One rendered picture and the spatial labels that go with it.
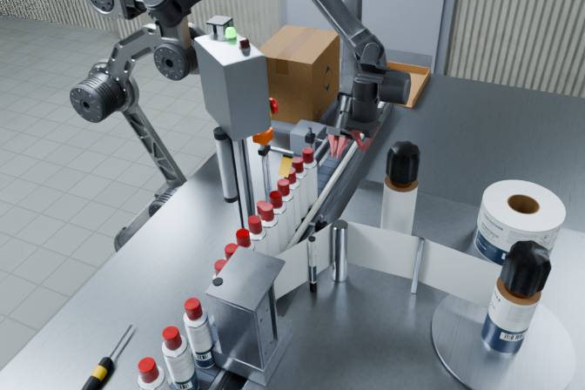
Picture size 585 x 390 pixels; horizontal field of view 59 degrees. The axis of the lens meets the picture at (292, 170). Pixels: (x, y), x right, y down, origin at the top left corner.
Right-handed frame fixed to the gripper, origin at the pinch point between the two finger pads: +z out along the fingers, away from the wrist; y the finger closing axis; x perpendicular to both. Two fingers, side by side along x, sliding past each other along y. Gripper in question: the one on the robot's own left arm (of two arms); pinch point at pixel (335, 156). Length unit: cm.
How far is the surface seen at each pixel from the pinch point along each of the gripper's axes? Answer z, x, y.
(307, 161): 3.6, -24.0, -0.5
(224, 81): -9, -69, -6
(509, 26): -117, 213, 37
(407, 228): 15.7, -17.8, 30.1
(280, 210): 17.4, -38.9, 0.5
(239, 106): -5, -64, -4
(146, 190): 41, 94, -139
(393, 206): 10.5, -24.6, 26.0
